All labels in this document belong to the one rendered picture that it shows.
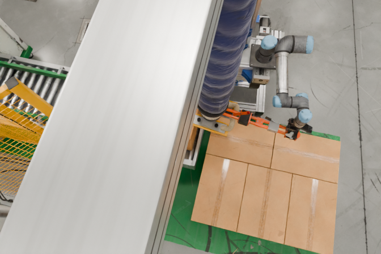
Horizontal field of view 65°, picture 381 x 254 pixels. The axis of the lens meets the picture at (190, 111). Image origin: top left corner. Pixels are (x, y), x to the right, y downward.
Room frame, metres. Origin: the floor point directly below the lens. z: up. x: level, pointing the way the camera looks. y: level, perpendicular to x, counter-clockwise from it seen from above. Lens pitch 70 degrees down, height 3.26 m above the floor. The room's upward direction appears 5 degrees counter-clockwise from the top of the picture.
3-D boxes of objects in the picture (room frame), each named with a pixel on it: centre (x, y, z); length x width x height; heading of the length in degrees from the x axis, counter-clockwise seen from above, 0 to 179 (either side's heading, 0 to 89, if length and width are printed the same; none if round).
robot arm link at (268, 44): (1.27, -0.67, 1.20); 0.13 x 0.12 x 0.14; 82
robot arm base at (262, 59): (1.27, -0.66, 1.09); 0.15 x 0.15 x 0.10
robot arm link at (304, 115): (0.56, -0.70, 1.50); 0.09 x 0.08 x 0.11; 172
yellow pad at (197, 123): (0.70, -0.12, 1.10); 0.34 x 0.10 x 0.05; 66
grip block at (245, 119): (0.68, -0.39, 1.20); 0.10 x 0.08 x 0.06; 156
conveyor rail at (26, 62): (1.47, 0.92, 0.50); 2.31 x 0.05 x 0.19; 72
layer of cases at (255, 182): (0.30, -0.65, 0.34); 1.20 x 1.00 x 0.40; 72
